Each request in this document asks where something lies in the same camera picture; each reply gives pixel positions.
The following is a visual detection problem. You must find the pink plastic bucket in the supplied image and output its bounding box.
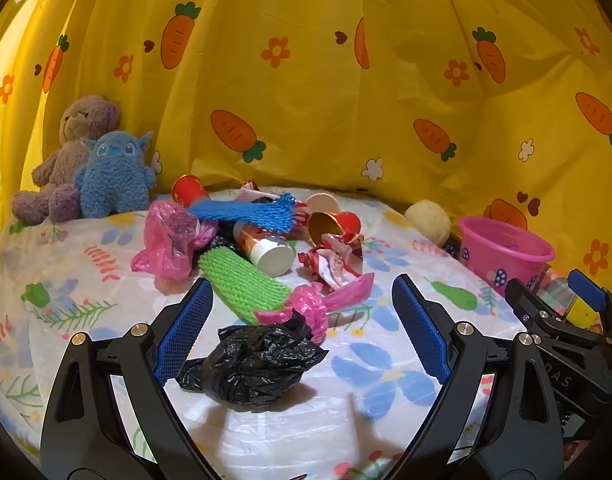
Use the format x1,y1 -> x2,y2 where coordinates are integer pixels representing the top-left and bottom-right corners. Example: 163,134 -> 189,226
458,216 -> 556,297

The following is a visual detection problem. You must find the green foam fruit net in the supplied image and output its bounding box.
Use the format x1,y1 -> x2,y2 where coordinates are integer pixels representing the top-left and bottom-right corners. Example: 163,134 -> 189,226
197,246 -> 293,326

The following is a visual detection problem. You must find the red paper cup white inside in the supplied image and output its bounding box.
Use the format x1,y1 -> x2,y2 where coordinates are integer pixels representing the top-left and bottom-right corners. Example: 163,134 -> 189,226
172,174 -> 209,208

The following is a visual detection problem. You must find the blue foam fruit net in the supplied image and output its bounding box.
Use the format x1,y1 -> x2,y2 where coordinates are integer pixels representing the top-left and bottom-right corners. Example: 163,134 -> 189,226
187,192 -> 307,236

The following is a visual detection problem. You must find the red paper cup gold inside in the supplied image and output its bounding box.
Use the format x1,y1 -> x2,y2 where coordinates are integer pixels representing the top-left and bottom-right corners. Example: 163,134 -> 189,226
307,211 -> 363,248

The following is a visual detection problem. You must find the yellow carrot print curtain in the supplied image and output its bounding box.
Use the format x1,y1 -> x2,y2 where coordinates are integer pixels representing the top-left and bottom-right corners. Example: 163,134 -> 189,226
0,0 -> 612,291

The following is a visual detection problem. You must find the purple teddy bear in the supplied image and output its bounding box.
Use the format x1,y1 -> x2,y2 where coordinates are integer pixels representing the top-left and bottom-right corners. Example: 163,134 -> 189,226
11,95 -> 122,226

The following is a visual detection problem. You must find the person's right hand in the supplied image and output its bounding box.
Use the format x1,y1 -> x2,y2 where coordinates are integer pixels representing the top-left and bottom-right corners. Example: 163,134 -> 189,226
564,438 -> 592,461

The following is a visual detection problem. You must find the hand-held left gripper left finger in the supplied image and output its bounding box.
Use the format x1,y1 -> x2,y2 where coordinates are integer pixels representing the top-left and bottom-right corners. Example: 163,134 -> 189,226
40,276 -> 227,480

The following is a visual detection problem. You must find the black plastic bag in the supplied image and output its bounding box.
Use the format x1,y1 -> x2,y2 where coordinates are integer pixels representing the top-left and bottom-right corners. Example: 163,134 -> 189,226
208,222 -> 244,253
176,310 -> 329,408

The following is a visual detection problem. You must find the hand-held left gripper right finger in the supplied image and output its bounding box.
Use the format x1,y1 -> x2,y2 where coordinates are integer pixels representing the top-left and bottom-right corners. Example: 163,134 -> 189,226
381,274 -> 569,480

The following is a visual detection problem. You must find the small pink plastic bag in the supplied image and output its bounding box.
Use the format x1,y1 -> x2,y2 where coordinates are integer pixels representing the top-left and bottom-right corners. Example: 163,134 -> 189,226
253,272 -> 375,343

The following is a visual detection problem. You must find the large pink plastic bag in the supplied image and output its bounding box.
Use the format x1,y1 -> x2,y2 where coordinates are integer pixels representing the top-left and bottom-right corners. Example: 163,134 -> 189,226
131,199 -> 219,281

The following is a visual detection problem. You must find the apple print paper cup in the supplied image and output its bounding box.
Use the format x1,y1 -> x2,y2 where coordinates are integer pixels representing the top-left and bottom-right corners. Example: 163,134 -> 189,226
233,220 -> 295,277

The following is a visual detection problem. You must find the cream plush ball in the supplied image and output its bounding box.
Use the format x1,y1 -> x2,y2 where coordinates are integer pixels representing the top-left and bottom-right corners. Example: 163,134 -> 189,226
405,200 -> 453,247

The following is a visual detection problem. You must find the floral plastic tablecloth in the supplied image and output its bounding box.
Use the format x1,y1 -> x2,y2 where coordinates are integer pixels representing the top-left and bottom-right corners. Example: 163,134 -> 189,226
0,187 -> 536,480

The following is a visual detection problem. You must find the blue plush monster toy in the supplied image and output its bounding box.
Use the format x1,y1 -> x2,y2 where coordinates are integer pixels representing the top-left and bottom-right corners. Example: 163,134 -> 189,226
75,130 -> 157,220

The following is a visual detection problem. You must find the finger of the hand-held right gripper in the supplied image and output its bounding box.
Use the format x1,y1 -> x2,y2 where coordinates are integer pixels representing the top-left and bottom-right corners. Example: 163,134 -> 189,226
567,268 -> 612,341
504,278 -> 569,333

